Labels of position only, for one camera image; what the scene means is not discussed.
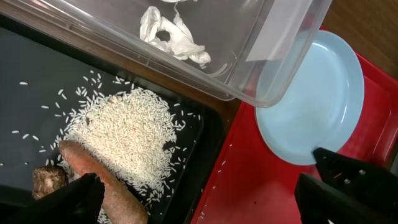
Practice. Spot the large light blue plate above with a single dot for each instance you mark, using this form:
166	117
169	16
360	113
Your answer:
322	105

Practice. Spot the brown food scrap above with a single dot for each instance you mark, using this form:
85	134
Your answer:
46	180

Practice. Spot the clear plastic bin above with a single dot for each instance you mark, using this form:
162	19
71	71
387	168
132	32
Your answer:
256	47

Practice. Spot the black plastic tray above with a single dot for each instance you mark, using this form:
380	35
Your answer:
44	81

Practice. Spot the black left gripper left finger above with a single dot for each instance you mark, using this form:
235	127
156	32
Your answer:
78	202

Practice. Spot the red serving tray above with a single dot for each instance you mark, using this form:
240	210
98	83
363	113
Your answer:
250	184

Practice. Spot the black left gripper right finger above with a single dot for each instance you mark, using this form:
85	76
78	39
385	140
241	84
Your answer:
348	191

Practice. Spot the orange carrot piece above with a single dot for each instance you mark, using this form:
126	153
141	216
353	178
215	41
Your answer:
119	204

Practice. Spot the white rice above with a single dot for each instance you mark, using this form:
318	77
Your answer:
127	133

